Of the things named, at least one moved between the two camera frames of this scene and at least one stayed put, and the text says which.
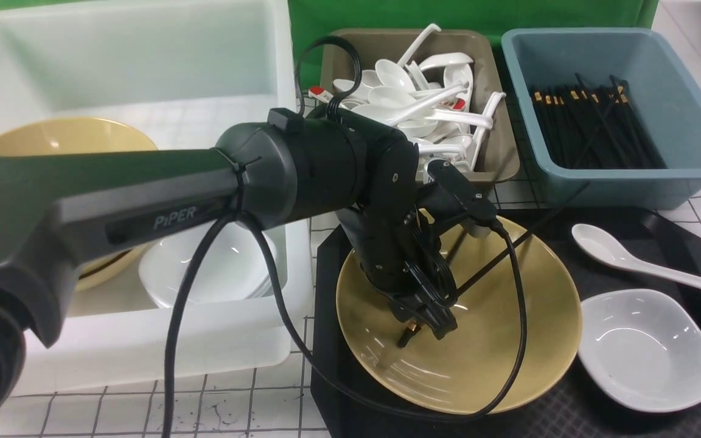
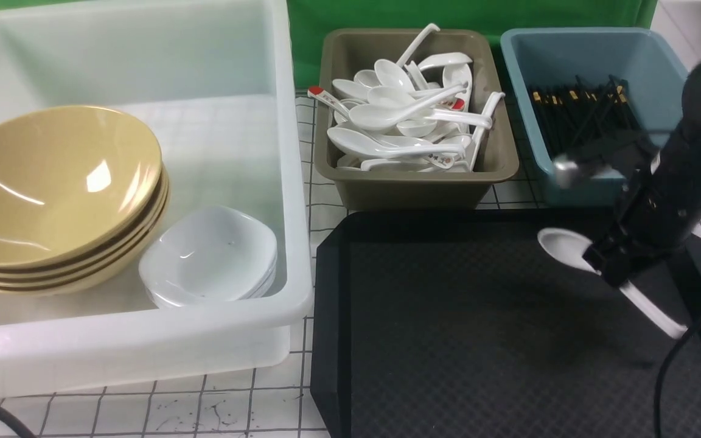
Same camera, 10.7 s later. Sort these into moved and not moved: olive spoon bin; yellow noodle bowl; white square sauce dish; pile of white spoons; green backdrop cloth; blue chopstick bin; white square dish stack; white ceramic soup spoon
Moved: white square sauce dish; yellow noodle bowl; white ceramic soup spoon
Not moved: green backdrop cloth; blue chopstick bin; white square dish stack; olive spoon bin; pile of white spoons
